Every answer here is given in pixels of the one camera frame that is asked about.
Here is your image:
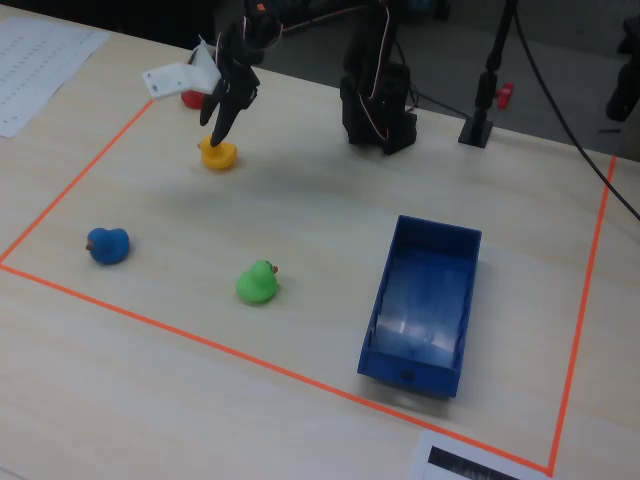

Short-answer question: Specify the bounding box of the white paper with black bar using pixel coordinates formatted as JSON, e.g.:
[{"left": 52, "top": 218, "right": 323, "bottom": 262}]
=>
[{"left": 408, "top": 429, "right": 554, "bottom": 480}]

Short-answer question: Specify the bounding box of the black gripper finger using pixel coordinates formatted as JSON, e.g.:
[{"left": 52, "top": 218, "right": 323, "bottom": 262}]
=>
[
  {"left": 199, "top": 82, "right": 226, "bottom": 128},
  {"left": 209, "top": 98, "right": 247, "bottom": 148}
]

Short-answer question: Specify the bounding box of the yellow rubber duck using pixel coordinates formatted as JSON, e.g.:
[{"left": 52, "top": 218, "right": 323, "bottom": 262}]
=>
[{"left": 196, "top": 134, "right": 238, "bottom": 173}]

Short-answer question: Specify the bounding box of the black camera stand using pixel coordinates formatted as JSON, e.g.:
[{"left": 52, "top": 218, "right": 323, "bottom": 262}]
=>
[{"left": 458, "top": 0, "right": 519, "bottom": 148}]

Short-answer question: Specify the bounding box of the red rubber duck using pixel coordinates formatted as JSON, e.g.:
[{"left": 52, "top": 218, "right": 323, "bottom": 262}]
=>
[{"left": 179, "top": 87, "right": 207, "bottom": 110}]

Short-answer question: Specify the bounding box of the orange tape strip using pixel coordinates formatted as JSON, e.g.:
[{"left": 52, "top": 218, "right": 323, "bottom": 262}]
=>
[
  {"left": 0, "top": 98, "right": 156, "bottom": 266},
  {"left": 547, "top": 155, "right": 617, "bottom": 476},
  {"left": 0, "top": 262, "right": 556, "bottom": 476}
]

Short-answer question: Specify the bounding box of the long black cable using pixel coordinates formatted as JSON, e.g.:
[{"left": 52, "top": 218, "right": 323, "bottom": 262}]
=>
[{"left": 512, "top": 0, "right": 640, "bottom": 222}]

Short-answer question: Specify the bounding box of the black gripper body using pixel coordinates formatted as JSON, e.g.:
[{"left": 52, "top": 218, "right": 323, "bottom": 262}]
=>
[{"left": 213, "top": 17, "right": 284, "bottom": 110}]

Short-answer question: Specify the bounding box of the blue plastic box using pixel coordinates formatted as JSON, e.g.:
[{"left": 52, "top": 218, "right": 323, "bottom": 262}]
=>
[{"left": 356, "top": 214, "right": 483, "bottom": 400}]

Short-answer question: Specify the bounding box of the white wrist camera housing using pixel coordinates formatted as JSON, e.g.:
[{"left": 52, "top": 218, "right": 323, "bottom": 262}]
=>
[{"left": 141, "top": 40, "right": 222, "bottom": 102}]

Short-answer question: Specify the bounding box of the black bulky device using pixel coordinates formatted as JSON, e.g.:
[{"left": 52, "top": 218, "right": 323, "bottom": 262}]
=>
[{"left": 605, "top": 16, "right": 640, "bottom": 122}]

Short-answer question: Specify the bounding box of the printed white paper sheet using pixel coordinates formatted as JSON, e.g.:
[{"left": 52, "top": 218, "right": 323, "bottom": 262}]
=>
[{"left": 0, "top": 16, "right": 111, "bottom": 140}]

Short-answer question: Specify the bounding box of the blue rubber duck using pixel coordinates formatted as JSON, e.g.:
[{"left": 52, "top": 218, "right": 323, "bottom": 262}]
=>
[{"left": 83, "top": 227, "right": 131, "bottom": 266}]

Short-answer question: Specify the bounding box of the green rubber duck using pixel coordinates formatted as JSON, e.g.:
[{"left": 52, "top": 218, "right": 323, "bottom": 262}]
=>
[{"left": 234, "top": 258, "right": 280, "bottom": 306}]

